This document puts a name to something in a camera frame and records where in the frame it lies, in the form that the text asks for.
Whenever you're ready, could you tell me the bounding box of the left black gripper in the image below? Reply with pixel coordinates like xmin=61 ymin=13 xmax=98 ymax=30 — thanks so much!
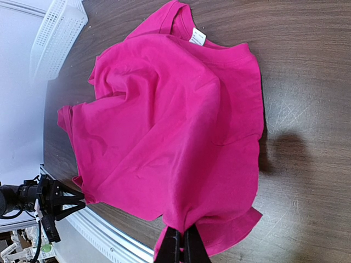
xmin=1 ymin=175 xmax=86 ymax=221

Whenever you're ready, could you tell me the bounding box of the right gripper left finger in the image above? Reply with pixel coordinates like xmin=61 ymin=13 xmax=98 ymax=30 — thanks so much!
xmin=154 ymin=227 xmax=184 ymax=263

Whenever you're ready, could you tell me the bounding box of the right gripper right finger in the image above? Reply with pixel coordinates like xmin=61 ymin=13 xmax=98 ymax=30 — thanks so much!
xmin=183 ymin=224 xmax=212 ymax=263

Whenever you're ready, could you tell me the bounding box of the red garment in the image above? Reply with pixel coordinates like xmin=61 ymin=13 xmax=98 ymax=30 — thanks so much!
xmin=58 ymin=1 xmax=264 ymax=256

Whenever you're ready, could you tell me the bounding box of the white plastic laundry basket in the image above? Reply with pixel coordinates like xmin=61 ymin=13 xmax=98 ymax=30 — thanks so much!
xmin=30 ymin=0 xmax=88 ymax=82

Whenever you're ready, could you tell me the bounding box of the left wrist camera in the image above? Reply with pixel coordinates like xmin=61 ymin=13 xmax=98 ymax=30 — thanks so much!
xmin=34 ymin=199 xmax=61 ymax=243

